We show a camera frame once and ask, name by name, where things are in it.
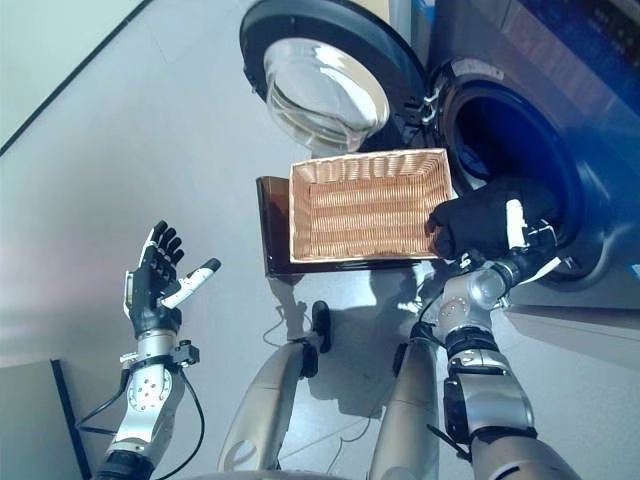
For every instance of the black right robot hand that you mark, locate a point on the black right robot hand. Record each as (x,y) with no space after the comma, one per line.
(530,255)

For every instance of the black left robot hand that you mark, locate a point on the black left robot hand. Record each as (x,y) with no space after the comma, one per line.
(150,295)

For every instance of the black garment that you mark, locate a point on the black garment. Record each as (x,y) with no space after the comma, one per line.
(475,220)

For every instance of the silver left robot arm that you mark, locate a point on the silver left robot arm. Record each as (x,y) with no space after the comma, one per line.
(145,400)

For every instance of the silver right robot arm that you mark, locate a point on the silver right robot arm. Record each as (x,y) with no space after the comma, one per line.
(480,380)

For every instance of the grey front-load washing machine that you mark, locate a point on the grey front-load washing machine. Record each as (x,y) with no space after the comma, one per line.
(565,125)

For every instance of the brown translucent stool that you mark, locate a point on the brown translucent stool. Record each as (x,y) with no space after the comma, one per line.
(272,225)

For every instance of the silver left robot leg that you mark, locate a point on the silver left robot leg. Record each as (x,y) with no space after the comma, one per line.
(265,400)

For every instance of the silver robot leg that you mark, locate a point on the silver robot leg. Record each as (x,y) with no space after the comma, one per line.
(410,405)
(265,400)

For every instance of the rectangular wicker laundry basket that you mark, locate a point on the rectangular wicker laundry basket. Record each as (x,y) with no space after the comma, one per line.
(365,210)

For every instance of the silver right robot leg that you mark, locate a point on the silver right robot leg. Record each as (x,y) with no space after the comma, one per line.
(410,405)

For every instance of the grey robot torso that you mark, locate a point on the grey robot torso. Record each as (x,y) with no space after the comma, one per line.
(280,475)

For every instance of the blue white rectangular sticker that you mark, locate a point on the blue white rectangular sticker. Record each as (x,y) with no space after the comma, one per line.
(424,5)

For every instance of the round black washer door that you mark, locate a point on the round black washer door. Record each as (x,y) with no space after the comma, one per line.
(320,75)

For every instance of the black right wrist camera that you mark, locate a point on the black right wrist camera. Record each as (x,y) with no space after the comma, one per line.
(467,260)

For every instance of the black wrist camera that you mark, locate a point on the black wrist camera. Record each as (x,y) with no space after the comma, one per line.
(187,352)
(467,260)

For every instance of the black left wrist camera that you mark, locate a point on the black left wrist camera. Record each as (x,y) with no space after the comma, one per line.
(187,352)

